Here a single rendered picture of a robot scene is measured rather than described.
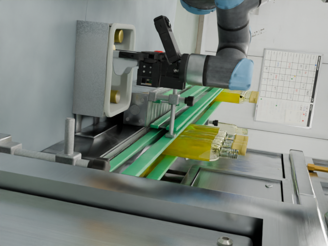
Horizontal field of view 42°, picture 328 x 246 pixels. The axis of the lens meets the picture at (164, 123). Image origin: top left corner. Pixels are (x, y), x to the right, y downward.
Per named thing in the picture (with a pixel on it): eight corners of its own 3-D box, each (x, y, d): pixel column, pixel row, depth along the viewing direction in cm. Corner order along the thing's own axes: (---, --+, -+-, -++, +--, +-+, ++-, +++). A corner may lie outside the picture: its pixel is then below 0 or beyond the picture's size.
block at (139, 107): (121, 124, 120) (145, 128, 119) (124, 91, 118) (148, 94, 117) (125, 122, 124) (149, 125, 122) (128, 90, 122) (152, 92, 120)
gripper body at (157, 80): (133, 85, 102) (182, 91, 100) (135, 49, 100) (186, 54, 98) (142, 82, 110) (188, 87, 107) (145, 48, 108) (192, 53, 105)
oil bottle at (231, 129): (192, 130, 206) (246, 138, 201) (193, 119, 206) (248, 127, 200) (194, 129, 212) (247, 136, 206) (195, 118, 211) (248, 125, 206)
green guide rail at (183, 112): (149, 127, 123) (176, 131, 121) (150, 124, 123) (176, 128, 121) (219, 77, 290) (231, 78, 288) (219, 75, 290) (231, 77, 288)
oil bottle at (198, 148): (147, 152, 127) (218, 163, 122) (149, 133, 126) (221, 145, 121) (153, 147, 132) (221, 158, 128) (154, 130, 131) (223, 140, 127)
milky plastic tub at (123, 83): (73, 114, 103) (107, 119, 101) (78, 19, 98) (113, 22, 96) (101, 104, 119) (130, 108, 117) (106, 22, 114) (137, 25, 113)
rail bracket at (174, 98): (145, 134, 119) (188, 141, 116) (150, 74, 116) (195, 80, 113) (148, 132, 122) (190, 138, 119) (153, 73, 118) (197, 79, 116)
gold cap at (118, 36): (108, 36, 113) (124, 38, 112) (104, 44, 111) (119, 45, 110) (107, 25, 111) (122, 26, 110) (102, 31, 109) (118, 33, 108)
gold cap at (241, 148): (230, 155, 128) (244, 157, 127) (231, 143, 127) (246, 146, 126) (231, 152, 132) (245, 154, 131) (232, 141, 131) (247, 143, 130)
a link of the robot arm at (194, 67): (204, 55, 97) (209, 54, 105) (185, 52, 98) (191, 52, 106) (200, 88, 98) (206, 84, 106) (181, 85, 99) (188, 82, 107)
